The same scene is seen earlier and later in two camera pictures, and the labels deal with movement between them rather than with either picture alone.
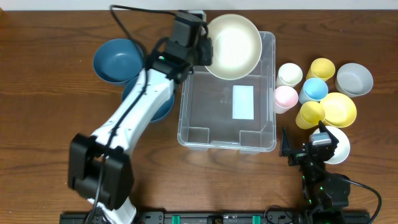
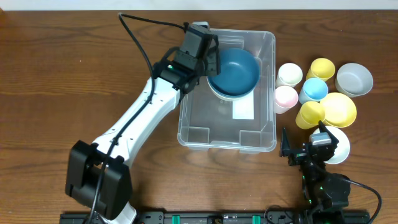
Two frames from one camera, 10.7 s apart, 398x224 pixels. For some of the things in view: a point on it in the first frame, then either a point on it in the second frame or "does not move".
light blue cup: [314, 89] does not move
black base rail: [217, 218] does not move
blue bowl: [118, 60] -> [240, 72]
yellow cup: [310, 114] does not move
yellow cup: [322, 68] does not move
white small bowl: [342, 149] does not move
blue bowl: [162, 113] -> [234, 85]
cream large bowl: [237, 46] -> [231, 98]
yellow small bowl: [340, 111] does not move
